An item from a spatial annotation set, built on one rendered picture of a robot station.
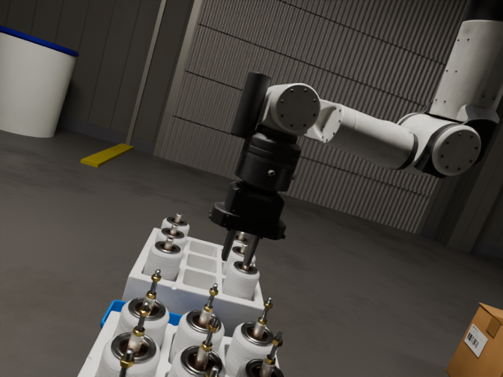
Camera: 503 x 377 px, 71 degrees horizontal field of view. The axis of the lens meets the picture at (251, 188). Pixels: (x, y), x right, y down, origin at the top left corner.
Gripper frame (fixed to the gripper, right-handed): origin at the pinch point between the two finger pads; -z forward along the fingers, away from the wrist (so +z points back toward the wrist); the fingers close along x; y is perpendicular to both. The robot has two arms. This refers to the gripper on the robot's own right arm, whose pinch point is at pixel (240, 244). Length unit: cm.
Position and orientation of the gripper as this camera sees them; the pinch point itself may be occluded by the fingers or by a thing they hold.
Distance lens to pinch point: 58.6
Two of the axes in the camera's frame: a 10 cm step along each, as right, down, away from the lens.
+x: -9.4, -2.7, -2.0
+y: 1.3, 2.4, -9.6
